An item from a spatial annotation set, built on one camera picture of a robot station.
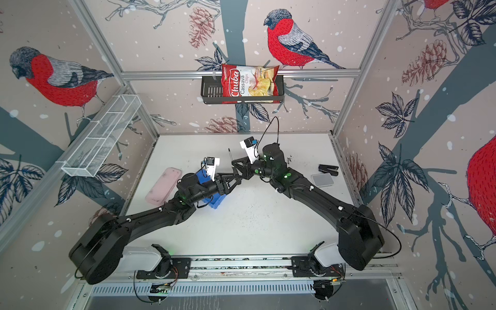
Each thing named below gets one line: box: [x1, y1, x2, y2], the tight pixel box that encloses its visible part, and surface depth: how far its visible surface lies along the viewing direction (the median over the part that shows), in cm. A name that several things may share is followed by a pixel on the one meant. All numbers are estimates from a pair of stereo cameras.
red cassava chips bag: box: [220, 63, 280, 104], surface depth 90 cm
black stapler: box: [317, 164, 340, 177], surface depth 105 cm
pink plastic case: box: [144, 166, 183, 207], surface depth 97 cm
